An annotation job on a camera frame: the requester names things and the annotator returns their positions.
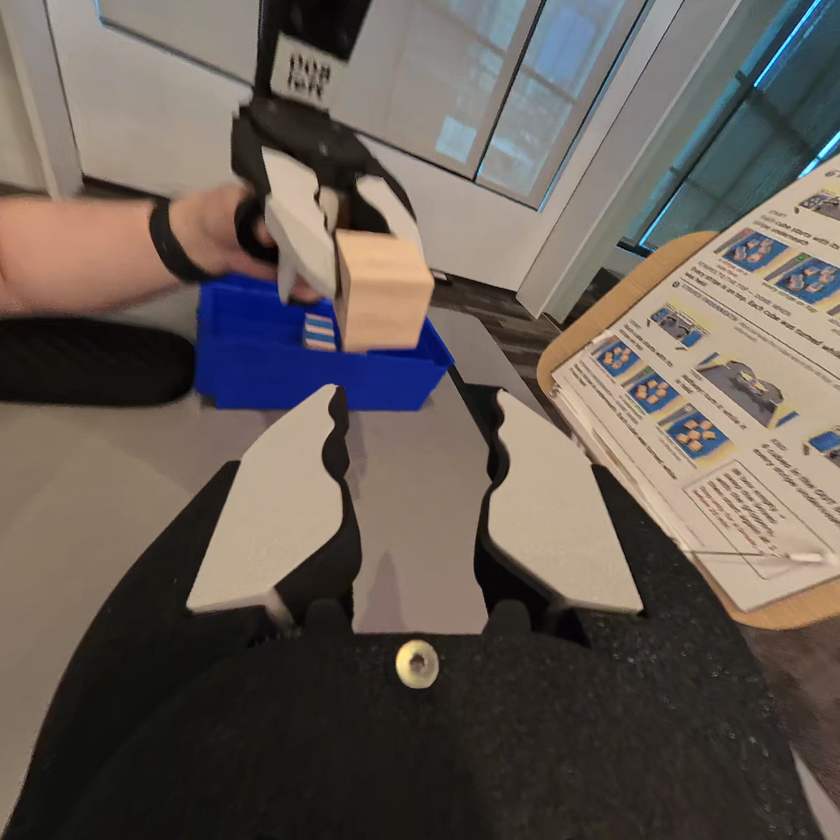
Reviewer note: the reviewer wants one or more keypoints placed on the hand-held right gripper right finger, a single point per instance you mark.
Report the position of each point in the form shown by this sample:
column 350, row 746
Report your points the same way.
column 558, row 518

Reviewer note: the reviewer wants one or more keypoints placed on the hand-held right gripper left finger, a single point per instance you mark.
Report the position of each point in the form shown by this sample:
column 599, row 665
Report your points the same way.
column 275, row 512

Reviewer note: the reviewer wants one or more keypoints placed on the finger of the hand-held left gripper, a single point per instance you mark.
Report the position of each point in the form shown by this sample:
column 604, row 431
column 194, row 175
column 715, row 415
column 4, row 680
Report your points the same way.
column 390, row 210
column 302, row 223

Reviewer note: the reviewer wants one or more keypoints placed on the blue plastic bin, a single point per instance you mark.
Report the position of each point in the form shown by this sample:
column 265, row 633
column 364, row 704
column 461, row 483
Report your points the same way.
column 262, row 374

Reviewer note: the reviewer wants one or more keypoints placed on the person's left forearm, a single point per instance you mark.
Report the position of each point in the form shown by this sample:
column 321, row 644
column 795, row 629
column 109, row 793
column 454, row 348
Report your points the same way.
column 72, row 256

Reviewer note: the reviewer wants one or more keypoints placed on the person's left hand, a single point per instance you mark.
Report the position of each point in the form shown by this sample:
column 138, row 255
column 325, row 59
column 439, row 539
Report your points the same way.
column 216, row 229

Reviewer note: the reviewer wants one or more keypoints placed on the black wristband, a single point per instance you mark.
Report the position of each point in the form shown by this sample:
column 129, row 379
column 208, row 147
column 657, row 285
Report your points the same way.
column 172, row 256

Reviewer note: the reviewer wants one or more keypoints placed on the large glass window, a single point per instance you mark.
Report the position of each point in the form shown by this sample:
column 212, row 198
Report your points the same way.
column 525, row 98

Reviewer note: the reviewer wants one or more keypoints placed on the wooden document stand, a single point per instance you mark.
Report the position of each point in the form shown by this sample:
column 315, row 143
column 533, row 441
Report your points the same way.
column 571, row 341

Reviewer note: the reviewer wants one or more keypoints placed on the printed instruction sheet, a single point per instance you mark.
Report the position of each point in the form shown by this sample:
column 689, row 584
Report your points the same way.
column 722, row 426

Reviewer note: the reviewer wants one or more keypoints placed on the black armrest pad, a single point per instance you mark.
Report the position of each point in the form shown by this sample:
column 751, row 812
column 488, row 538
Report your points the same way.
column 85, row 361

